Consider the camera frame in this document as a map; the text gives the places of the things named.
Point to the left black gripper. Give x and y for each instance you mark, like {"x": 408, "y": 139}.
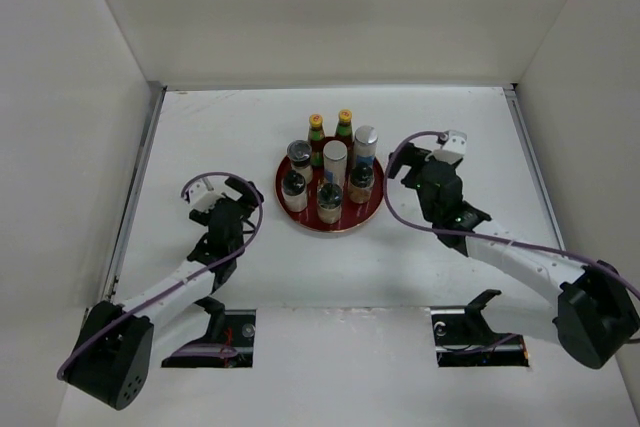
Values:
{"x": 248, "y": 195}

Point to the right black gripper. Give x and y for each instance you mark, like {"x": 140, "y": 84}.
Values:
{"x": 411, "y": 156}

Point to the salt grinder black top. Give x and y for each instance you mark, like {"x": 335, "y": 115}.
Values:
{"x": 294, "y": 191}

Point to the silver-lid blue-label spice jar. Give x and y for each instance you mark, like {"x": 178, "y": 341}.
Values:
{"x": 365, "y": 145}

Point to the brown spice grinder black top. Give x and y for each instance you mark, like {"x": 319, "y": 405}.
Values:
{"x": 360, "y": 184}

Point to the sauce bottle yellow cap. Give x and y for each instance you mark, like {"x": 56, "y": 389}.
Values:
{"x": 316, "y": 139}
{"x": 344, "y": 130}

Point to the silver-lid white spice jar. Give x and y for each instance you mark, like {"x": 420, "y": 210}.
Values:
{"x": 335, "y": 157}

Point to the pepper grinder black knob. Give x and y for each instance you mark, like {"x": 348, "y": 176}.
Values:
{"x": 329, "y": 203}

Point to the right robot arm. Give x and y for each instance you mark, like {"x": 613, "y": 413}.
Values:
{"x": 592, "y": 307}

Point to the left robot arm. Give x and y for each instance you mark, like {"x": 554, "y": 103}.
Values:
{"x": 118, "y": 342}

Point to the round red lacquer tray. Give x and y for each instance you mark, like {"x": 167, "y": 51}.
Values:
{"x": 353, "y": 215}

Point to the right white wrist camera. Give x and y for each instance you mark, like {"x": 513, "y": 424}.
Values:
{"x": 452, "y": 147}

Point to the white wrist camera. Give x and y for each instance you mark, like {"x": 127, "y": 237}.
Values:
{"x": 200, "y": 196}
{"x": 452, "y": 147}

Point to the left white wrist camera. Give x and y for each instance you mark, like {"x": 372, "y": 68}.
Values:
{"x": 200, "y": 196}

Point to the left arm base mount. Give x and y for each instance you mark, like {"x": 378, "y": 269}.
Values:
{"x": 208, "y": 335}

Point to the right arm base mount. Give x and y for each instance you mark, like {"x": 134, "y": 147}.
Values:
{"x": 463, "y": 338}

